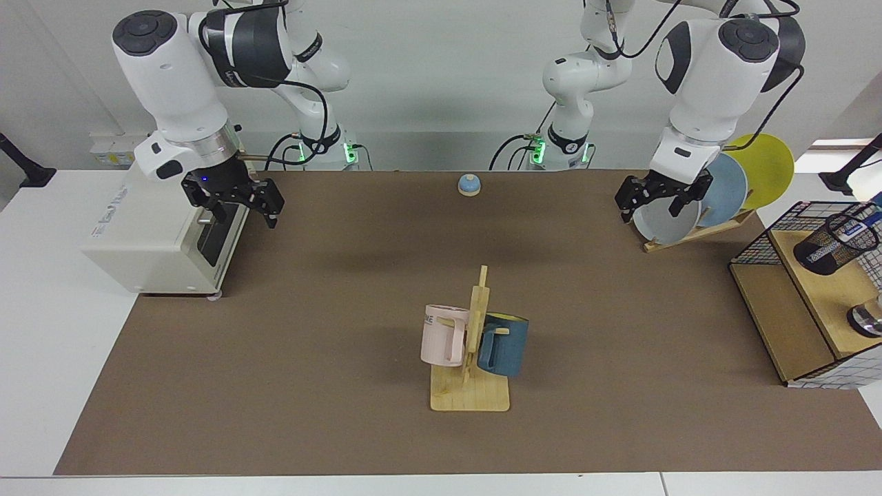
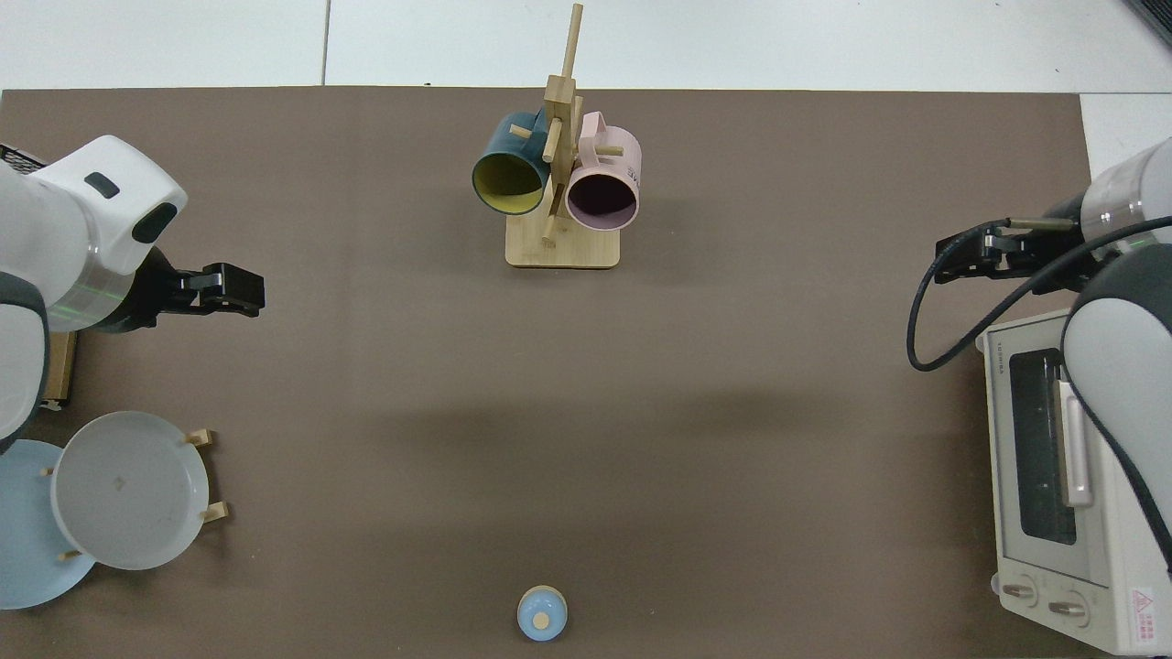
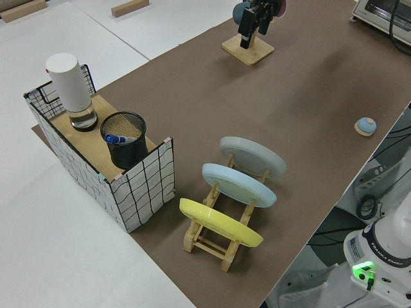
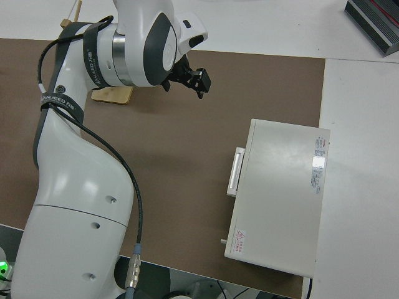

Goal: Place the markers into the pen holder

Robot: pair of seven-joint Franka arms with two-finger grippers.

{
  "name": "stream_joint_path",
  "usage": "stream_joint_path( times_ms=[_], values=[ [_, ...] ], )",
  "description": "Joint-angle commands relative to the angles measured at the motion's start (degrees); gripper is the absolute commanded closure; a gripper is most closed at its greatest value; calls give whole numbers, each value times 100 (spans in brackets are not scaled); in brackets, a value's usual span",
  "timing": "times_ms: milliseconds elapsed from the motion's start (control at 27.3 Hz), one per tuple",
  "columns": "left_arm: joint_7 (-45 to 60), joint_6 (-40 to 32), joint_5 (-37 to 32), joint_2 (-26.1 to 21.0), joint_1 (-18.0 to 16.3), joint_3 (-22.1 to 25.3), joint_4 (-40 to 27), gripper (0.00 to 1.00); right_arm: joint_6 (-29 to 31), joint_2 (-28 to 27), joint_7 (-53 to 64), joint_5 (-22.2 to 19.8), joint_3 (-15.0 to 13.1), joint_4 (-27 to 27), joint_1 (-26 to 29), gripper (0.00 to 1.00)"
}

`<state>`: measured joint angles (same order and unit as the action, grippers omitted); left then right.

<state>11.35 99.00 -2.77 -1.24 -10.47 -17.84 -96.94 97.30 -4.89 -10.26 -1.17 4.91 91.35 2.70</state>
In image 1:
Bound blue and white marker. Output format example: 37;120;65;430
806;210;882;265

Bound black mesh pen holder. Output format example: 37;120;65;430
792;213;880;277

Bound grey plate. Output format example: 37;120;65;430
632;186;702;245

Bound wooden plate rack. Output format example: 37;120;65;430
623;207;757;254

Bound light blue plate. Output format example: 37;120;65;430
696;153;749;229

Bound pale toaster oven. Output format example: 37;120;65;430
81;130;260;299

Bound yellow plate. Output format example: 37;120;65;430
724;134;795;211

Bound black clamp stand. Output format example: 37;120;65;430
819;134;882;197
0;132;57;189

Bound teal cup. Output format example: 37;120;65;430
477;312;530;378

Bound brown table cloth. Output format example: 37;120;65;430
54;170;882;476

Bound pink cup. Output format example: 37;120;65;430
420;304;471;368

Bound wooden cup stand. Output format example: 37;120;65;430
430;265;511;413

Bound black base cable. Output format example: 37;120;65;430
489;107;555;171
264;133;304;171

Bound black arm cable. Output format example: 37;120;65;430
606;0;806;152
238;76;331;169

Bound wire basket with wooden floor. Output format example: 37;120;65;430
728;200;882;391

